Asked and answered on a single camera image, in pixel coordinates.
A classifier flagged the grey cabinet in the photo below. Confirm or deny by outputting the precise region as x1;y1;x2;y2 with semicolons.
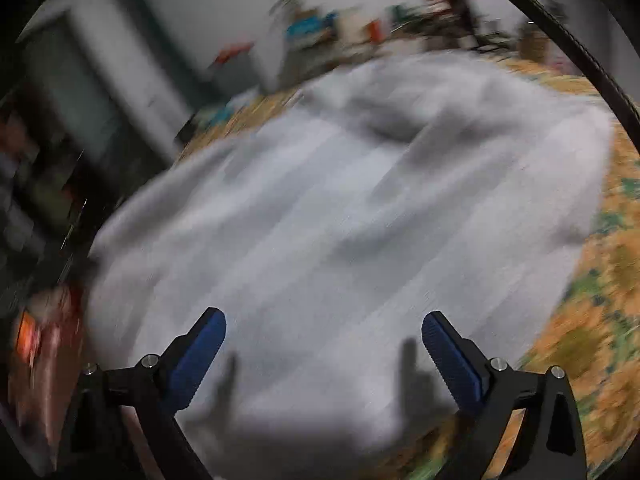
209;52;272;97

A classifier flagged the cardboard box stack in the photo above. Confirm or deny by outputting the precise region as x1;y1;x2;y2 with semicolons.
269;0;362;63

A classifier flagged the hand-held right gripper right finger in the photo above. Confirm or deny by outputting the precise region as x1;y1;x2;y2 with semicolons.
421;310;588;480

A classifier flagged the black cable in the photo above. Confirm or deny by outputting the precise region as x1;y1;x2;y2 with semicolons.
464;0;640;133

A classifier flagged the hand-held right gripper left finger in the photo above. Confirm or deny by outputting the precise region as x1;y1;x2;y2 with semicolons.
55;306;228;480

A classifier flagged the red patterned cloth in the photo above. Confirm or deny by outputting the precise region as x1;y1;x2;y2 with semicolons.
9;284;87;463

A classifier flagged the sunflower print blanket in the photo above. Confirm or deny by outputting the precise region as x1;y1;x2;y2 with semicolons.
175;57;640;480

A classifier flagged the grey knit sweater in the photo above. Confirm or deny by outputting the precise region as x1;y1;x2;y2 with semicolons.
85;52;618;480

